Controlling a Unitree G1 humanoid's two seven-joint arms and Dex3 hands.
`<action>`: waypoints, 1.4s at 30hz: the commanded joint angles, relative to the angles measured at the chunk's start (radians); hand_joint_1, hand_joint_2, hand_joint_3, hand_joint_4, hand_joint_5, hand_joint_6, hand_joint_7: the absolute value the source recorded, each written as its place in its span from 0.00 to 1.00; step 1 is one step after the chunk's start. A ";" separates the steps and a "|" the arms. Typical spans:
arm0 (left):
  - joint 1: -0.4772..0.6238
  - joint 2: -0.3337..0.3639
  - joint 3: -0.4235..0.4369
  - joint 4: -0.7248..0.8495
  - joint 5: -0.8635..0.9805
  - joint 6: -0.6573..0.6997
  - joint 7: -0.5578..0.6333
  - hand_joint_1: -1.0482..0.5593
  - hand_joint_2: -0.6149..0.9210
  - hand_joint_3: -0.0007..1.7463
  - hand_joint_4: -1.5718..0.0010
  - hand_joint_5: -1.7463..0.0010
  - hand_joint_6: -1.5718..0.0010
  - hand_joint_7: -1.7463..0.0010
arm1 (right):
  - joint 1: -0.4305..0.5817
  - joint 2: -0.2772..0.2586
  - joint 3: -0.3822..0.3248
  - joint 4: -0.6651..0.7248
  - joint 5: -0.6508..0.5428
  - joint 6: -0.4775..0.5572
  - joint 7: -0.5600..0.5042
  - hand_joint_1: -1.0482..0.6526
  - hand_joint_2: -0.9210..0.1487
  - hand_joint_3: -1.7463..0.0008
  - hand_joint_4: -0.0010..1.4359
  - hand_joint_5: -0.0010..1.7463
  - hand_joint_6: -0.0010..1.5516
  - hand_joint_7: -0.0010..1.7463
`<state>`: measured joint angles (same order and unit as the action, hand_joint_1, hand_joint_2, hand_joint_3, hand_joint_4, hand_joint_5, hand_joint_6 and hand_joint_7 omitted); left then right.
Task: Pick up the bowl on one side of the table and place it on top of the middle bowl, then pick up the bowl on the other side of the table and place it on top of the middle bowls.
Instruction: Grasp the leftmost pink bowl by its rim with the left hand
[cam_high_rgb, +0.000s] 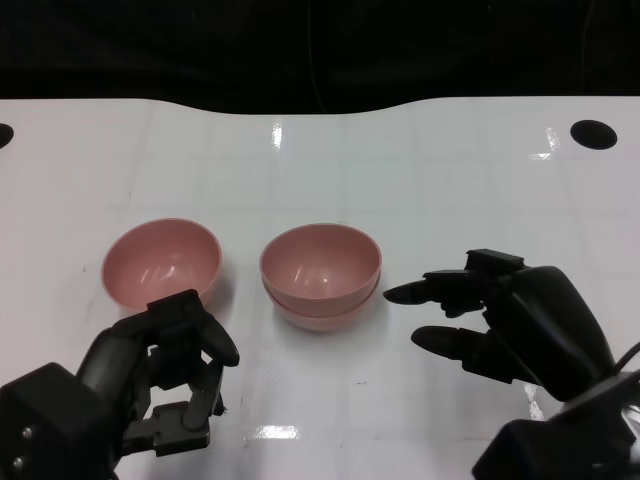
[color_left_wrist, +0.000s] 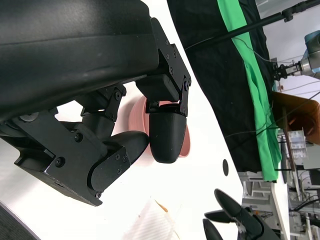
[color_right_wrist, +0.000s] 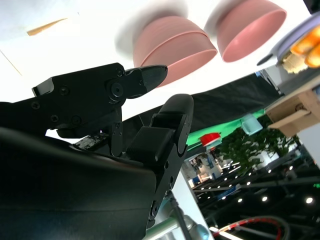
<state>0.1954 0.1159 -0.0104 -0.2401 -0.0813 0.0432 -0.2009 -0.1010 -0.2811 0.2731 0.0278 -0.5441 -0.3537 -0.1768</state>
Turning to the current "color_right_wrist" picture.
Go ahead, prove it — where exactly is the silver metal tube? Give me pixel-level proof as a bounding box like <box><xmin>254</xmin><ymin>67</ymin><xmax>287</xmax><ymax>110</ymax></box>
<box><xmin>144</xmin><ymin>216</ymin><xmax>186</xmax><ymax>240</ymax></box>

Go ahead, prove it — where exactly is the cardboard box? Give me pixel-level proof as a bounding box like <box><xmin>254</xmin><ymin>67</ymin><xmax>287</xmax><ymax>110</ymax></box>
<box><xmin>264</xmin><ymin>88</ymin><xmax>320</xmax><ymax>137</ymax></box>

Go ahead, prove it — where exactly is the orange bread roll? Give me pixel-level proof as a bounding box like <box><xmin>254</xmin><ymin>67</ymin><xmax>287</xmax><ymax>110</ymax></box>
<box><xmin>289</xmin><ymin>32</ymin><xmax>320</xmax><ymax>57</ymax></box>
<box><xmin>304</xmin><ymin>46</ymin><xmax>320</xmax><ymax>69</ymax></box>

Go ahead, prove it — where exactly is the green backdrop cloth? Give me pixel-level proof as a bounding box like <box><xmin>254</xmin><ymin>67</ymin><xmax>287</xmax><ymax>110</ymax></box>
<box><xmin>186</xmin><ymin>109</ymin><xmax>268</xmax><ymax>151</ymax></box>

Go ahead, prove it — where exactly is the light blue cup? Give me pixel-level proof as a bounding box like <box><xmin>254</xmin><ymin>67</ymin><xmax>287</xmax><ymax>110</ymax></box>
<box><xmin>241</xmin><ymin>113</ymin><xmax>264</xmax><ymax>136</ymax></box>

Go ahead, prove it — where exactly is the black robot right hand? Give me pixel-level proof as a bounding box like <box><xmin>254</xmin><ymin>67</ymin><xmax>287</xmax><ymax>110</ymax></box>
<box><xmin>0</xmin><ymin>62</ymin><xmax>195</xmax><ymax>240</ymax></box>

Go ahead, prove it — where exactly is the black stand pole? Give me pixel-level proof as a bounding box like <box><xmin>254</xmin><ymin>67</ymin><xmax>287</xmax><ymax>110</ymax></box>
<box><xmin>166</xmin><ymin>191</ymin><xmax>193</xmax><ymax>240</ymax></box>

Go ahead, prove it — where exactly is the orange paper sliver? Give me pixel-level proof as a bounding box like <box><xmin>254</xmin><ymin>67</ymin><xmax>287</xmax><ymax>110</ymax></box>
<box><xmin>26</xmin><ymin>17</ymin><xmax>70</xmax><ymax>37</ymax></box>

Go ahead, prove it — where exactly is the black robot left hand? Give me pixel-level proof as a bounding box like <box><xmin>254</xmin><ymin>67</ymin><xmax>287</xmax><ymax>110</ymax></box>
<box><xmin>303</xmin><ymin>0</ymin><xmax>320</xmax><ymax>15</ymax></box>

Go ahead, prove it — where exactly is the purple plate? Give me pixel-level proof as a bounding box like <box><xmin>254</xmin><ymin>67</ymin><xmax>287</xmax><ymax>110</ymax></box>
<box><xmin>271</xmin><ymin>14</ymin><xmax>320</xmax><ymax>63</ymax></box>

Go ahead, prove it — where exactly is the black backdrop cloth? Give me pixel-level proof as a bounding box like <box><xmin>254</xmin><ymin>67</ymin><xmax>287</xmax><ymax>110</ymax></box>
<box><xmin>122</xmin><ymin>72</ymin><xmax>286</xmax><ymax>141</ymax></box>

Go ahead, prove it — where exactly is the green leafy plant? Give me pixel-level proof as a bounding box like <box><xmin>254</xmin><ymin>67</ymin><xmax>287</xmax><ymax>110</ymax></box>
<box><xmin>214</xmin><ymin>116</ymin><xmax>300</xmax><ymax>176</ymax></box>

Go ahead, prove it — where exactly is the red button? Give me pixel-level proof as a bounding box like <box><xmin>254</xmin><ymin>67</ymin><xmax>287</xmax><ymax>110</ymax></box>
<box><xmin>199</xmin><ymin>132</ymin><xmax>222</xmax><ymax>147</ymax></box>

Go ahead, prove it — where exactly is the red curved hose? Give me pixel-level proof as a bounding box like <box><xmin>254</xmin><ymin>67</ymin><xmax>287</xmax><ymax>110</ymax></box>
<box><xmin>212</xmin><ymin>216</ymin><xmax>291</xmax><ymax>240</ymax></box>

